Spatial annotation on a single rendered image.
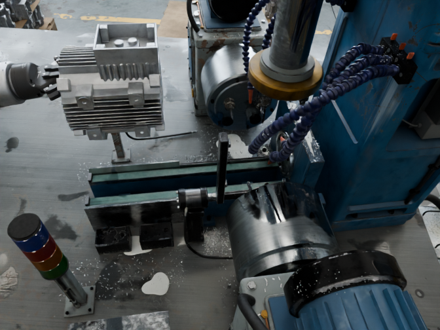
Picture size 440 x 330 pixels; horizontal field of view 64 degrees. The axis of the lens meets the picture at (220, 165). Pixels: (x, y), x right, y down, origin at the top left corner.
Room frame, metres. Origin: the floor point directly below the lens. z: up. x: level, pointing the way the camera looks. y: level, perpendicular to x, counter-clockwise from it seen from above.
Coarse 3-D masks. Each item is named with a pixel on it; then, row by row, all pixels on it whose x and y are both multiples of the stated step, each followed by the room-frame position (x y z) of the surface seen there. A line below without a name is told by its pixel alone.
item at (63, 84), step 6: (60, 78) 0.56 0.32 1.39; (66, 78) 0.56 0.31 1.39; (150, 78) 0.59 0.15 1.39; (156, 78) 0.59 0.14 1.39; (60, 84) 0.55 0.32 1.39; (66, 84) 0.55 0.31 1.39; (150, 84) 0.58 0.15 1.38; (156, 84) 0.58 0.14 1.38; (60, 90) 0.54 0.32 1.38; (66, 90) 0.54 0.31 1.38; (156, 126) 0.58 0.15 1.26; (162, 126) 0.58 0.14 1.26; (78, 132) 0.54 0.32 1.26; (84, 132) 0.55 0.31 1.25
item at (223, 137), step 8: (224, 136) 0.57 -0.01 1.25; (224, 144) 0.56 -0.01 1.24; (224, 152) 0.56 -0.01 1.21; (224, 160) 0.56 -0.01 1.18; (224, 168) 0.56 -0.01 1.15; (224, 176) 0.56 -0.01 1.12; (216, 184) 0.58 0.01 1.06; (224, 184) 0.56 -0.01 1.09; (216, 192) 0.57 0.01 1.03; (224, 192) 0.56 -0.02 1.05; (216, 200) 0.56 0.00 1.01
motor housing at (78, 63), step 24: (72, 48) 0.65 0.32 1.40; (72, 72) 0.59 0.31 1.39; (96, 72) 0.59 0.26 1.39; (72, 96) 0.55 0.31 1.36; (96, 96) 0.55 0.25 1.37; (120, 96) 0.55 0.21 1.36; (144, 96) 0.57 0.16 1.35; (72, 120) 0.53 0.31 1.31; (96, 120) 0.53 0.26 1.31; (120, 120) 0.55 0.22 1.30; (144, 120) 0.55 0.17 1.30
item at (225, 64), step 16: (224, 48) 1.08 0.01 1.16; (240, 48) 1.08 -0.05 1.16; (208, 64) 1.05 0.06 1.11; (224, 64) 1.00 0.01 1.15; (240, 64) 0.99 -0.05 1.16; (208, 80) 0.98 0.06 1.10; (224, 80) 0.93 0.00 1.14; (240, 80) 0.93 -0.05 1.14; (208, 96) 0.92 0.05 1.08; (224, 96) 0.92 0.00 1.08; (240, 96) 0.93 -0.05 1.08; (256, 96) 0.94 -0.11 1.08; (208, 112) 0.91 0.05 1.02; (224, 112) 0.92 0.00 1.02; (240, 112) 0.93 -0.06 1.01; (256, 112) 0.94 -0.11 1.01; (272, 112) 0.96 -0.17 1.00; (240, 128) 0.93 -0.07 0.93
